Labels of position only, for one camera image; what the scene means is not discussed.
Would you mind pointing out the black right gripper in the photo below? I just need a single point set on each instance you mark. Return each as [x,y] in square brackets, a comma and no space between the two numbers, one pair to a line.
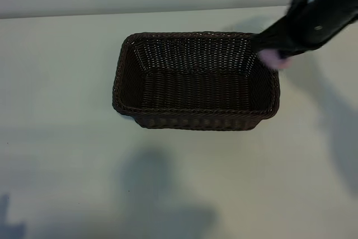
[324,12]

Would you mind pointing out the pink peach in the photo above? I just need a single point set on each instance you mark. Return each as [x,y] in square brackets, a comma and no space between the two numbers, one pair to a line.
[270,58]

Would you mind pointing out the dark brown woven basket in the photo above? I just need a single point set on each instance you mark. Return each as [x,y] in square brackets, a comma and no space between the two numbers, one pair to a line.
[195,88]

